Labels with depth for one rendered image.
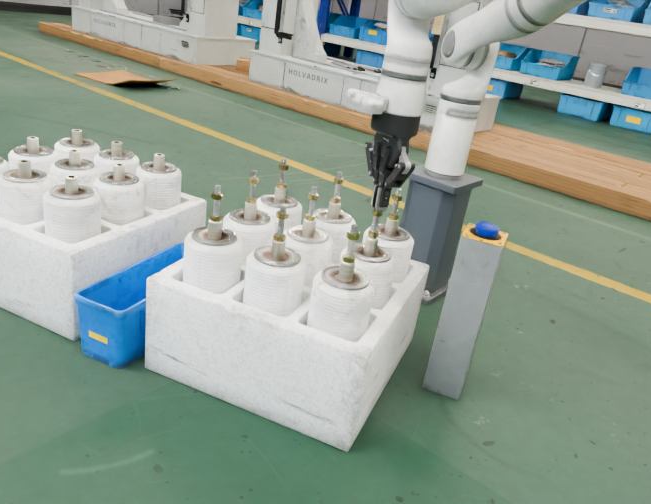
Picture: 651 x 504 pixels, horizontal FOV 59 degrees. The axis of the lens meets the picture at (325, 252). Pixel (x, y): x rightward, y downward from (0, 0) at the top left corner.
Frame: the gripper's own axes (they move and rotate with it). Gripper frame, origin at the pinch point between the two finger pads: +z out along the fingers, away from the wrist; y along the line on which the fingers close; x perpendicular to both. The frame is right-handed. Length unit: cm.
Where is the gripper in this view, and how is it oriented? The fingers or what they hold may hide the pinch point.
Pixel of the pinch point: (380, 197)
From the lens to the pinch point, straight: 95.9
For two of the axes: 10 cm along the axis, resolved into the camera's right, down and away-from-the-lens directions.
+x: -9.1, 0.4, -4.1
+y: -3.8, -4.3, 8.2
